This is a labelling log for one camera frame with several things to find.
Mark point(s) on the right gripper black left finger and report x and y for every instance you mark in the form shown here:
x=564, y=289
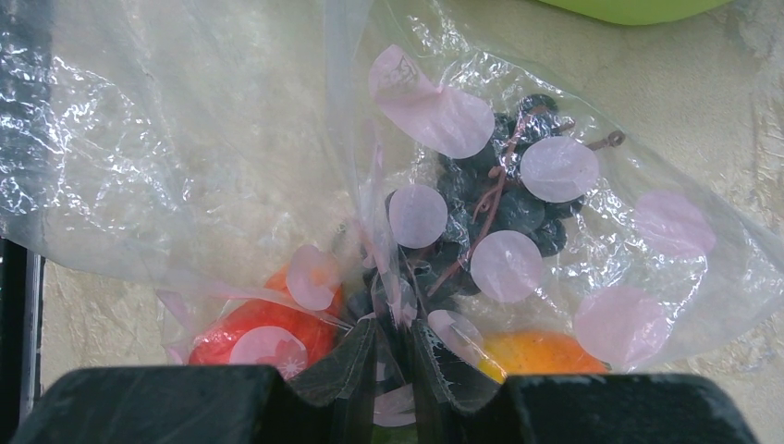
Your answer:
x=330, y=402

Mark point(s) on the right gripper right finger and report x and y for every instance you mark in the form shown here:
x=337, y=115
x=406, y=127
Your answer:
x=455, y=403

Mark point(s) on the orange green fake mango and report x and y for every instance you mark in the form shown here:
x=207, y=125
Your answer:
x=536, y=352

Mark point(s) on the red fake food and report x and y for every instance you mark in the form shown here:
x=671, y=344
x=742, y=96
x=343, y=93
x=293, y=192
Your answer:
x=262, y=332

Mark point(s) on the clear zip top bag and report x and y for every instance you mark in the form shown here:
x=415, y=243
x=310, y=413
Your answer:
x=175, y=159

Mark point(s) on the green plastic tray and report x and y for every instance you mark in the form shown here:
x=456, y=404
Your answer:
x=637, y=12

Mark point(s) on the black fake grapes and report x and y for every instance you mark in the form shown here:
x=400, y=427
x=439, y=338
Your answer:
x=485, y=194

